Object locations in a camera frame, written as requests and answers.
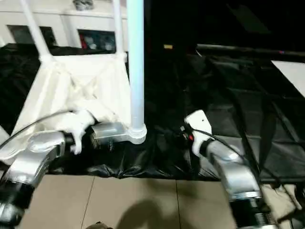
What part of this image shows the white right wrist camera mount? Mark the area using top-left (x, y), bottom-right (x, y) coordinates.
top-left (185, 110), bottom-right (213, 156)

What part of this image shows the black bundle on cabinet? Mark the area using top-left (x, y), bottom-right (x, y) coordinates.
top-left (73, 0), bottom-right (93, 11)

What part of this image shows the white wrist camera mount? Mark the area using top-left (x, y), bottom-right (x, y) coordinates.
top-left (185, 110), bottom-right (213, 156)
top-left (59, 109), bottom-right (96, 155)

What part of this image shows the white cabinet with glass doors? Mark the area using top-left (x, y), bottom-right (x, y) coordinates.
top-left (0, 0), bottom-right (128, 50)

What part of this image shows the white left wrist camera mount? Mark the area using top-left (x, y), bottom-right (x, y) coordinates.
top-left (59, 109), bottom-right (96, 155)

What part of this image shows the white plastic table top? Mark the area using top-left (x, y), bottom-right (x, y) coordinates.
top-left (0, 53), bottom-right (147, 163)

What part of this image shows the white flat panel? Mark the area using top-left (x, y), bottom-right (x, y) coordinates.
top-left (271, 60), bottom-right (305, 95)

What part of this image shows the dark robot torso part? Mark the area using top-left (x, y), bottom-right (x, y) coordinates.
top-left (87, 221), bottom-right (108, 229)

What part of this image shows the black glossy mat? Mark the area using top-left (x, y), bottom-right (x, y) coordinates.
top-left (0, 42), bottom-right (305, 186)

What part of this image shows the white plastic table leg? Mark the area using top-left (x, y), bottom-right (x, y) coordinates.
top-left (20, 0), bottom-right (53, 62)
top-left (112, 0), bottom-right (126, 57)
top-left (0, 124), bottom-right (11, 144)
top-left (125, 0), bottom-right (146, 138)

